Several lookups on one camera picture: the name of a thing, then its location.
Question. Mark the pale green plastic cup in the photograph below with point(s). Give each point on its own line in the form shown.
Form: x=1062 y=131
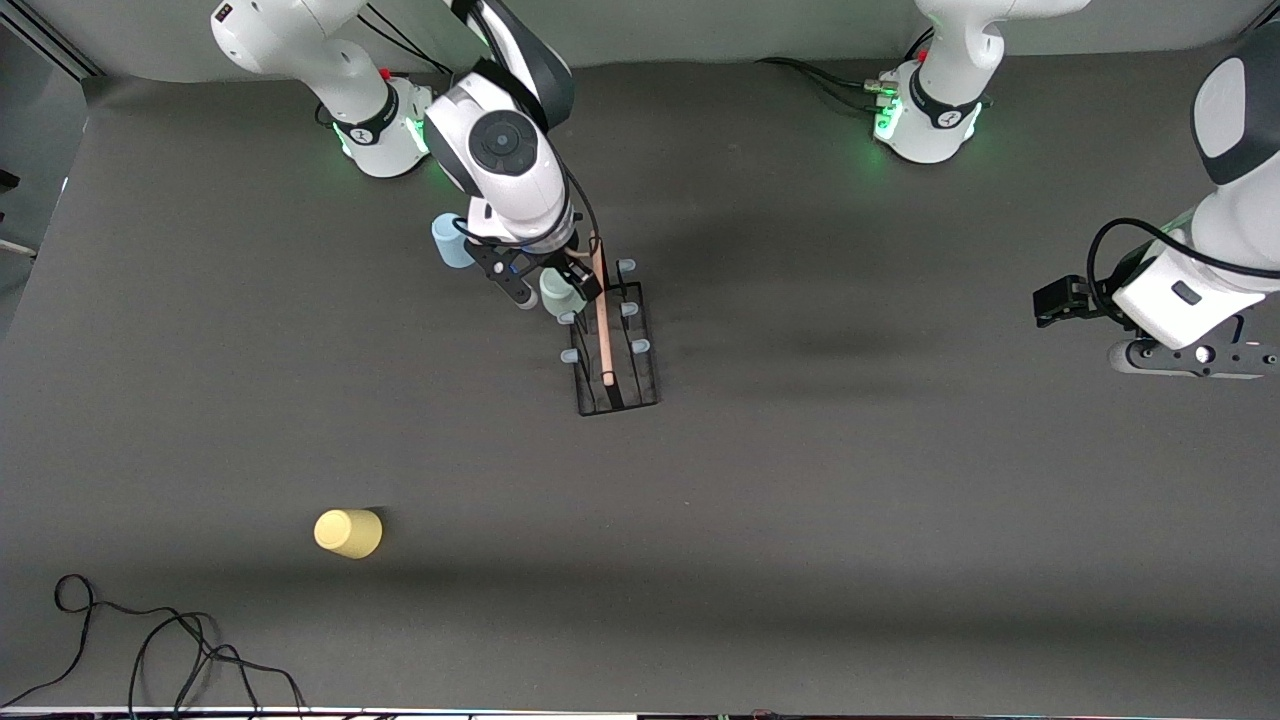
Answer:
x=555 y=296

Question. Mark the yellow plastic cup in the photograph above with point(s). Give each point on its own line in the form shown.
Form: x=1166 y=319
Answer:
x=348 y=532

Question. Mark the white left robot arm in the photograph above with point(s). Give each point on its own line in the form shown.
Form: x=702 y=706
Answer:
x=940 y=110

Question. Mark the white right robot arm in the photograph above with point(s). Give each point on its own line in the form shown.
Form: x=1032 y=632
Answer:
x=500 y=150

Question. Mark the light blue plastic cup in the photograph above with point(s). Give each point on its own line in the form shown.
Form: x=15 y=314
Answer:
x=447 y=245

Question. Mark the dark grey table cloth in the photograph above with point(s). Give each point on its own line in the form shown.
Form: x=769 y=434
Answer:
x=800 y=500

